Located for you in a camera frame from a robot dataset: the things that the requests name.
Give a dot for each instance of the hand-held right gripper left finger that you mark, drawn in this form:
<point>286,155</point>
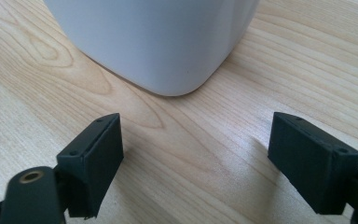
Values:
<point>94,168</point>

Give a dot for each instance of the white plastic container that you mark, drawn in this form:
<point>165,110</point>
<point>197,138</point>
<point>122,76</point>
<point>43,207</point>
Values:
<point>155,43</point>

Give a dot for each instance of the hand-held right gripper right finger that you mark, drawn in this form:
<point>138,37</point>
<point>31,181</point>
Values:
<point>310,165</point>

